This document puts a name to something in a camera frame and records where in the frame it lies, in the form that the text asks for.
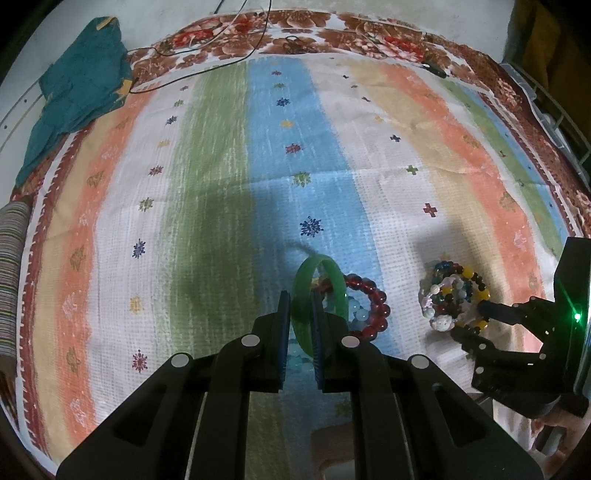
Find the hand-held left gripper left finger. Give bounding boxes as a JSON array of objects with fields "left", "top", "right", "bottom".
[{"left": 55, "top": 290, "right": 293, "bottom": 480}]

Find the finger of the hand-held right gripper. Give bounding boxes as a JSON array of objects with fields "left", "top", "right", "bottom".
[
  {"left": 455, "top": 324, "right": 559, "bottom": 393},
  {"left": 478, "top": 298, "right": 555, "bottom": 342}
]

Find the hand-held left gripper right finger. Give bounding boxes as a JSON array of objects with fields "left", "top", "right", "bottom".
[{"left": 310, "top": 292, "right": 543, "bottom": 480}]

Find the yellow black bead bracelet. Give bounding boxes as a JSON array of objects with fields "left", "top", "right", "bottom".
[{"left": 455, "top": 264, "right": 493, "bottom": 337}]

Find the green jade bangle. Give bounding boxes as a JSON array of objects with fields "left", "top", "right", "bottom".
[{"left": 291, "top": 254, "right": 348, "bottom": 361}]

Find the person's right hand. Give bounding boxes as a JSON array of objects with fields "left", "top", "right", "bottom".
[{"left": 531, "top": 408, "right": 583, "bottom": 472}]

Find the striped woven cloth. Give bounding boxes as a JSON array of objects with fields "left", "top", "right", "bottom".
[{"left": 9, "top": 55, "right": 583, "bottom": 480}]

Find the striped fabric roll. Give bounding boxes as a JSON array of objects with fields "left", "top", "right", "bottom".
[{"left": 0, "top": 200, "right": 34, "bottom": 365}]

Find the teal cloth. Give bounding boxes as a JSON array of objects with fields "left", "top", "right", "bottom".
[{"left": 16, "top": 16, "right": 134, "bottom": 188}]

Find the light blue bead bracelet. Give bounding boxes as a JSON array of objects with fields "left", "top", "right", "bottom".
[{"left": 286, "top": 295, "right": 374, "bottom": 370}]

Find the dark red bead bracelet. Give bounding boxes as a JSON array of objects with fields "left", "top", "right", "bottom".
[{"left": 315, "top": 273, "right": 392, "bottom": 342}]

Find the multicolour bead bracelet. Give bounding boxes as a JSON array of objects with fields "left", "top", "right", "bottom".
[{"left": 431, "top": 260, "right": 468, "bottom": 298}]

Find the white pink bead bracelet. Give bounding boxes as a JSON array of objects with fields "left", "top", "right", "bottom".
[{"left": 419, "top": 276, "right": 459, "bottom": 333}]

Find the wire rack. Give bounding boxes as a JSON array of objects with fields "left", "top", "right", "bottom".
[{"left": 502, "top": 59, "right": 591, "bottom": 185}]

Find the black cable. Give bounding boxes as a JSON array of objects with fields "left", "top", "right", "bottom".
[{"left": 124, "top": 0, "right": 274, "bottom": 95}]

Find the white cable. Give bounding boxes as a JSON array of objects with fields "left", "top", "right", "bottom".
[{"left": 185, "top": 0, "right": 247, "bottom": 49}]

